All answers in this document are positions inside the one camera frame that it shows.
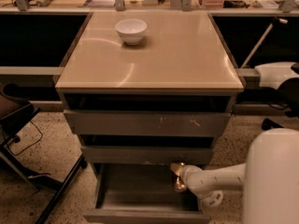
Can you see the top grey drawer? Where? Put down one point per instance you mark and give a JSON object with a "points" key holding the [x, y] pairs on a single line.
{"points": [[147, 115]]}

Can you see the black office chair base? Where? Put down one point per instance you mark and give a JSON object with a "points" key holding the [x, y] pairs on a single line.
{"points": [[289, 93]]}

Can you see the middle grey drawer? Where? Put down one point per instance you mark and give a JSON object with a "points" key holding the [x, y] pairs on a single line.
{"points": [[156, 150]]}

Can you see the grey drawer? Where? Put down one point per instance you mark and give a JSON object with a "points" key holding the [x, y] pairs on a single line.
{"points": [[147, 115], [156, 150], [141, 194]]}

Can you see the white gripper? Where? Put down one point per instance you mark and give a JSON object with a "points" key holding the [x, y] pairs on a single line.
{"points": [[188, 174]]}

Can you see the beige drawer cabinet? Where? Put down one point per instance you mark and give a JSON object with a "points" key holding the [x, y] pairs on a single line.
{"points": [[181, 54]]}

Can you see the bottom grey drawer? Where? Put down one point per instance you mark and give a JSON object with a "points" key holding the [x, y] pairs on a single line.
{"points": [[141, 194]]}

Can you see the dark chair on left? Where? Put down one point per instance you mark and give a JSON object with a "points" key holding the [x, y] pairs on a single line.
{"points": [[15, 112]]}

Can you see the white ceramic bowl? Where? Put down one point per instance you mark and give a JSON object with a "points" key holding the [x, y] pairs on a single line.
{"points": [[131, 31]]}

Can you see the white chair seat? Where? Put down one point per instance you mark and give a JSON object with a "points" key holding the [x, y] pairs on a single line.
{"points": [[272, 75]]}

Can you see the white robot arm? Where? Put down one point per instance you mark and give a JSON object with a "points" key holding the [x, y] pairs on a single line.
{"points": [[269, 179]]}

